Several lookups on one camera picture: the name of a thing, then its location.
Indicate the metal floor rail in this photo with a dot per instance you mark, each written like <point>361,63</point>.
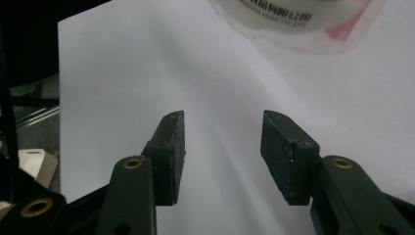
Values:
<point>39,118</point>

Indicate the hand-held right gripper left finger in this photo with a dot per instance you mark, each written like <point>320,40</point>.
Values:
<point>169,156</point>

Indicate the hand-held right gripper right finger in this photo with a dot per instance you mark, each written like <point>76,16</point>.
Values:
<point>287,156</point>

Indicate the beige box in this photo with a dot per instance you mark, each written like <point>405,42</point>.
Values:
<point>36,164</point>

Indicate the white spouted pouch red label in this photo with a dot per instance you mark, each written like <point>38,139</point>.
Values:
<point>277,19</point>

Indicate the white paper sheet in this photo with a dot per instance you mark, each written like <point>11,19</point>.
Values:
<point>228,81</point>

